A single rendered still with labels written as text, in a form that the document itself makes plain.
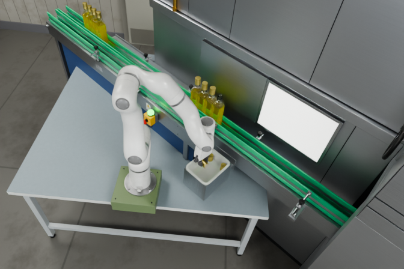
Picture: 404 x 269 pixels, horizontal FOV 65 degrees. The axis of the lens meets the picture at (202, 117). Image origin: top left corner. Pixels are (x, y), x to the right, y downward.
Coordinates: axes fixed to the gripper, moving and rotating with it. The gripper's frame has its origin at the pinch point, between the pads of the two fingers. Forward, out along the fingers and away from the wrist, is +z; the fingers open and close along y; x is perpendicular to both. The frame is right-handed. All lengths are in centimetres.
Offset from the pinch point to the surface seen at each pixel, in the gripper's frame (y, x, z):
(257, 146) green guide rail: -31.6, 12.9, 0.0
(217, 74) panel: -37, -29, -24
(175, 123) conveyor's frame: -9.1, -34.5, 4.6
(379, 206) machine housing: -10, 77, -44
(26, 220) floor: 90, -102, 106
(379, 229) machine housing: -11, 82, -33
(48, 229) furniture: 80, -74, 90
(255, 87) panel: -39.1, -2.5, -30.8
